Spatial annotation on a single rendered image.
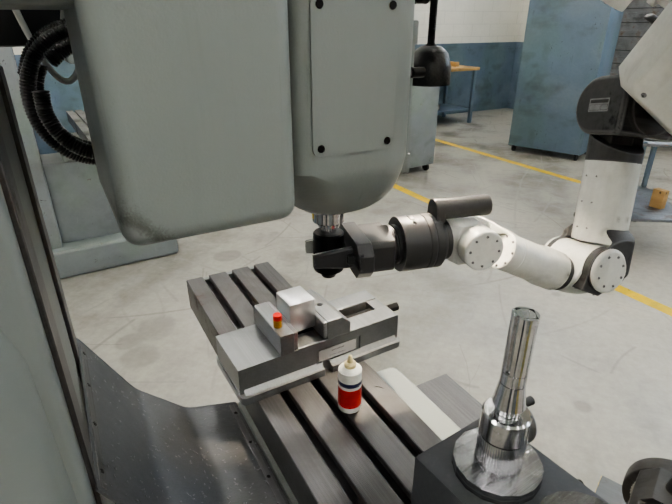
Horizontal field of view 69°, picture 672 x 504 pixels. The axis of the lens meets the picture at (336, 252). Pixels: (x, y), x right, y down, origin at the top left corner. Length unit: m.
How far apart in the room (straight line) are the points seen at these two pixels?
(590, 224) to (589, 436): 1.53
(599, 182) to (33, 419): 0.88
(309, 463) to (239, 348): 0.25
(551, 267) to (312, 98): 0.53
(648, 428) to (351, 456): 1.88
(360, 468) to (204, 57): 0.60
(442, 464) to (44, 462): 0.39
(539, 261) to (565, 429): 1.56
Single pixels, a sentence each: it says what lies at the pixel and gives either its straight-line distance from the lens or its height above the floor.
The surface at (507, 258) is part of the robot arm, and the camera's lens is 0.86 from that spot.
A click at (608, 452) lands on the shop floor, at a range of 2.37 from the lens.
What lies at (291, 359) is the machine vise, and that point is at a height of 0.99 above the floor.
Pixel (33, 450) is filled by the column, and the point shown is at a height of 1.20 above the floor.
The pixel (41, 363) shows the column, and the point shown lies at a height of 1.27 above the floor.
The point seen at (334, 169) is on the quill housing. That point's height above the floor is 1.39.
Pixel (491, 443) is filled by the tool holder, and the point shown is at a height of 1.18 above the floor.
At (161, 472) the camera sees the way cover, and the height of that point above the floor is 0.96.
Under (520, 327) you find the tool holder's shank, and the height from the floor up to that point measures 1.31.
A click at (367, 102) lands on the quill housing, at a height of 1.46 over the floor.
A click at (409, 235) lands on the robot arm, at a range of 0.75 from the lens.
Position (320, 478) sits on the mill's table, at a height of 0.94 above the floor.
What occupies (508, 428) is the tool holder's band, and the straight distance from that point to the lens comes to 0.52.
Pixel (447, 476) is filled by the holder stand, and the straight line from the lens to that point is 0.57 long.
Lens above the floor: 1.55
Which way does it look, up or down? 25 degrees down
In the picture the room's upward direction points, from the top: straight up
